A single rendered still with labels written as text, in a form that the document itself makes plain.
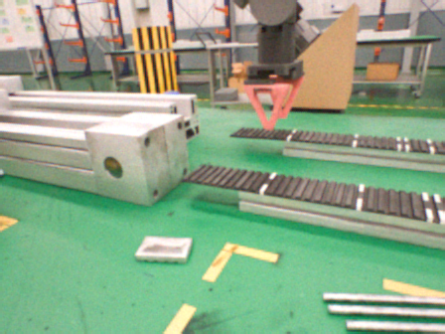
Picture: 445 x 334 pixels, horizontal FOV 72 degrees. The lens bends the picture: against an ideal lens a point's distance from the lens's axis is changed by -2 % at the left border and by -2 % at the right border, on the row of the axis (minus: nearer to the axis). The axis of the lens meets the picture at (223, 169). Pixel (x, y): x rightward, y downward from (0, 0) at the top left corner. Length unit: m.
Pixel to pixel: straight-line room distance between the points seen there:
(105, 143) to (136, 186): 0.07
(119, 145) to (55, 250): 0.14
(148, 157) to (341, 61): 0.59
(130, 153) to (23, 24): 5.86
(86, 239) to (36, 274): 0.06
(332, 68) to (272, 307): 0.68
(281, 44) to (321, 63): 0.36
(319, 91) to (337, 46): 0.12
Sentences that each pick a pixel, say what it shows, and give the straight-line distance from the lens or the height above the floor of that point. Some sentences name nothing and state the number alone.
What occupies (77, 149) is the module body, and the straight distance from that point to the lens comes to 0.48.
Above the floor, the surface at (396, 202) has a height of 0.81.
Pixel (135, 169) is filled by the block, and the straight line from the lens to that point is 0.40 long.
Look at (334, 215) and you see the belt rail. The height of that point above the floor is 0.79.
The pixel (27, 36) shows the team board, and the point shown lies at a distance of 6.20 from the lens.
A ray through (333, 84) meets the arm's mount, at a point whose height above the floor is 0.84.
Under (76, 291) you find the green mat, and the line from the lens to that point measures 0.32.
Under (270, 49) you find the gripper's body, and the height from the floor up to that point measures 0.95.
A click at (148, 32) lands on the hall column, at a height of 1.04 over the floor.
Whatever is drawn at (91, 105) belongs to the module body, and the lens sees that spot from 0.70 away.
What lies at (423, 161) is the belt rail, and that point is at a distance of 0.53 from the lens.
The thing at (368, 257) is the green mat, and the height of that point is 0.78.
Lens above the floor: 0.98
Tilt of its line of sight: 24 degrees down
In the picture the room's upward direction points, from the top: 4 degrees counter-clockwise
